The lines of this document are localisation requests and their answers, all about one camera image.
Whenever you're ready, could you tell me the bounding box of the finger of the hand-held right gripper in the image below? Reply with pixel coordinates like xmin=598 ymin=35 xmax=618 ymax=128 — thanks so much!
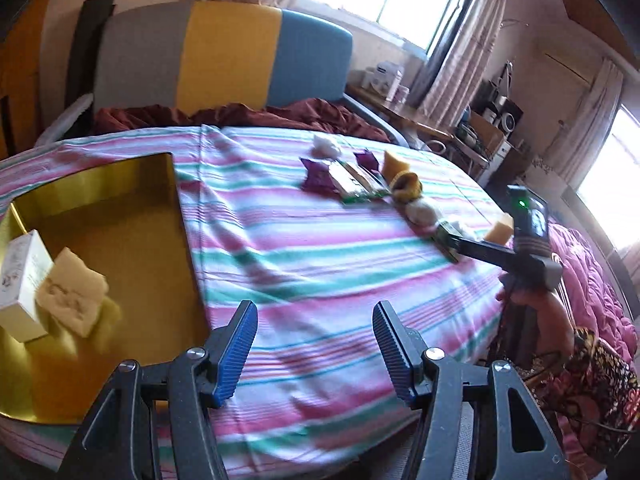
xmin=440 ymin=226 xmax=518 ymax=273

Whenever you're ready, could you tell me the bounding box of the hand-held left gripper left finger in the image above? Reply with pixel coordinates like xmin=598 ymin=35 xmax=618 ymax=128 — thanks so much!
xmin=57 ymin=300 xmax=259 ymax=480

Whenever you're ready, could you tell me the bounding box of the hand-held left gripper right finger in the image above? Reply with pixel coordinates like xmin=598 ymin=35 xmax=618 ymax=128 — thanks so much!
xmin=372 ymin=301 xmax=573 ymax=480

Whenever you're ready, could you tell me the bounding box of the white sock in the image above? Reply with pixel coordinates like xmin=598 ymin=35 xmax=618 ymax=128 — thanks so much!
xmin=404 ymin=196 xmax=443 ymax=226

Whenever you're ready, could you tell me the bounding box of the yellow sock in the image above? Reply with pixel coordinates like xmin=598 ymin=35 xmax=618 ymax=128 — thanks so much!
xmin=389 ymin=171 xmax=426 ymax=203

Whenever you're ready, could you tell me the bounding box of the snack bar packet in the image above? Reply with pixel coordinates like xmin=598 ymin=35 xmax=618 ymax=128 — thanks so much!
xmin=347 ymin=162 xmax=391 ymax=201
xmin=327 ymin=160 xmax=373 ymax=205

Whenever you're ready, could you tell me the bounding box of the gold metal tray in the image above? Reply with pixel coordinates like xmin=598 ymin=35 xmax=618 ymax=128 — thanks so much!
xmin=0 ymin=151 xmax=213 ymax=426

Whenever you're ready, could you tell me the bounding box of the beige sponge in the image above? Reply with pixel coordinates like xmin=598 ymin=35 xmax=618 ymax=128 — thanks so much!
xmin=36 ymin=246 xmax=110 ymax=338

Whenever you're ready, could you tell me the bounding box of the white cotton ball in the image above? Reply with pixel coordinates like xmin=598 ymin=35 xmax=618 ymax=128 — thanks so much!
xmin=447 ymin=219 xmax=478 ymax=241
xmin=312 ymin=133 xmax=342 ymax=158

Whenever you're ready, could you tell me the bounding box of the person's right hand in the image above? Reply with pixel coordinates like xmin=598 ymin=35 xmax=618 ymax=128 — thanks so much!
xmin=497 ymin=272 xmax=575 ymax=361

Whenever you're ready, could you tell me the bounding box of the yellow sponge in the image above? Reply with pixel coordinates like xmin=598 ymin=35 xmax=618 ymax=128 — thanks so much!
xmin=382 ymin=150 xmax=412 ymax=177
xmin=486 ymin=214 xmax=516 ymax=245

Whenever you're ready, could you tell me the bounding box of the pink quilt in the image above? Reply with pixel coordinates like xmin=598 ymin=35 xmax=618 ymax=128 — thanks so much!
xmin=547 ymin=222 xmax=640 ymax=361

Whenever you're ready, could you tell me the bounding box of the pink green striped bedsheet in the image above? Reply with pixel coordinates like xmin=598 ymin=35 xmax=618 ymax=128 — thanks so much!
xmin=0 ymin=124 xmax=516 ymax=466

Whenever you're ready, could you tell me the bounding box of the black silver stereo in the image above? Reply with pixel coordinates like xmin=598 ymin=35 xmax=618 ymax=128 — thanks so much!
xmin=482 ymin=97 xmax=524 ymax=135

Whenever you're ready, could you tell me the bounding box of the wooden side desk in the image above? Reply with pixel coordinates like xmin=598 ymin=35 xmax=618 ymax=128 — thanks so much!
xmin=345 ymin=82 xmax=493 ymax=181

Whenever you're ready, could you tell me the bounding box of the large purple packet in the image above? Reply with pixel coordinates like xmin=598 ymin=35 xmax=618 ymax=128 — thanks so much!
xmin=299 ymin=156 xmax=346 ymax=196

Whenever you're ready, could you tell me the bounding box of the white appliance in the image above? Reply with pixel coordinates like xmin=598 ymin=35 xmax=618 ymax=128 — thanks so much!
xmin=375 ymin=61 xmax=405 ymax=95

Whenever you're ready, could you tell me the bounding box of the white cardboard box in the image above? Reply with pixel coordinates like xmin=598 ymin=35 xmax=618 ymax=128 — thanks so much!
xmin=0 ymin=229 xmax=55 ymax=343

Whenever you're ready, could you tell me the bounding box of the maroon blanket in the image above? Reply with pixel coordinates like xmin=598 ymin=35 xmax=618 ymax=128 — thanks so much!
xmin=94 ymin=97 xmax=391 ymax=143

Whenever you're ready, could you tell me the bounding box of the white pillow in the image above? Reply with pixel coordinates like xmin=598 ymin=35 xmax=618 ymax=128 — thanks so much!
xmin=37 ymin=92 xmax=96 ymax=146

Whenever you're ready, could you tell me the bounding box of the grey yellow blue headboard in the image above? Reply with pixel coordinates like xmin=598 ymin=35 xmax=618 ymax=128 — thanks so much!
xmin=92 ymin=1 xmax=354 ymax=113

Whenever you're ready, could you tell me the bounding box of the orange wooden wardrobe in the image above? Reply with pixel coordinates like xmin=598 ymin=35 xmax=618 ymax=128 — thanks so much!
xmin=0 ymin=0 xmax=56 ymax=161

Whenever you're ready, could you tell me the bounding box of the black upright post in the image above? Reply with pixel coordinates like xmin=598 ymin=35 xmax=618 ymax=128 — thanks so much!
xmin=65 ymin=0 xmax=117 ymax=136

